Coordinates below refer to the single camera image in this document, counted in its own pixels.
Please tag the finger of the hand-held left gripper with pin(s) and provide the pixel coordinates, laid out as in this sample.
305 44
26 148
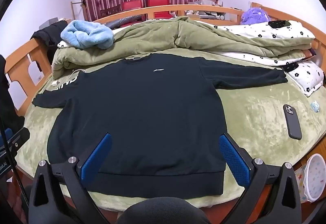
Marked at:
17 138

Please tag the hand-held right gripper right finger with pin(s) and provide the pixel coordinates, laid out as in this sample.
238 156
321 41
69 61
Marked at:
233 157

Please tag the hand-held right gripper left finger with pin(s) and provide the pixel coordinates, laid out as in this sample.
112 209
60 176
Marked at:
96 157

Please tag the black sweatshirt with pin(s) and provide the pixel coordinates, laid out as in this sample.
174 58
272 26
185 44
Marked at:
152 112

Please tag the green plush bed blanket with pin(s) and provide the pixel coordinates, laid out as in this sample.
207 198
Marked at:
254 117

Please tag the dark cloth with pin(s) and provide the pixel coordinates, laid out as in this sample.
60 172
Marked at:
7 91

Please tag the phone in black case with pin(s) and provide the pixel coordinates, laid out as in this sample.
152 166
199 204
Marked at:
293 122

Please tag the white star print basket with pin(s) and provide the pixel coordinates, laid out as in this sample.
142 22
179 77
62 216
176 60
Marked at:
310 178

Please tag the small blue toy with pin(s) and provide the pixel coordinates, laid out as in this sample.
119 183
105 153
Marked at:
315 106

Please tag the black jacket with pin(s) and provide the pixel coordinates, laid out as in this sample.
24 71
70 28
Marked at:
48 34

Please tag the grey box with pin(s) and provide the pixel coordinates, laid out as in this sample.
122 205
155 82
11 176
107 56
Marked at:
49 22

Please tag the light blue fleece cloth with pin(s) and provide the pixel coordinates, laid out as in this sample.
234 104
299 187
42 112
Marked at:
86 34

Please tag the white floral quilt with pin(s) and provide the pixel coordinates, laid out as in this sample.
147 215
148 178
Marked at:
285 33

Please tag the green quilt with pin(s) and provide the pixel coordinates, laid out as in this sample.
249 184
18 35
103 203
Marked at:
158 35

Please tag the grey cloth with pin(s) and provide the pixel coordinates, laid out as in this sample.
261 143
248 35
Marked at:
124 21

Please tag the wooden rack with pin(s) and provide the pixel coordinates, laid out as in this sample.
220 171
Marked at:
76 10

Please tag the purple plush toy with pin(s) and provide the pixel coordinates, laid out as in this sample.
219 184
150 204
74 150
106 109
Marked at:
254 16

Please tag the cluttered desk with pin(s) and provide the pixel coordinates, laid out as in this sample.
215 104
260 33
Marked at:
208 1

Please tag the wooden bed frame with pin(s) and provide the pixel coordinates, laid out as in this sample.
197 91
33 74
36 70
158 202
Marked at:
23 61

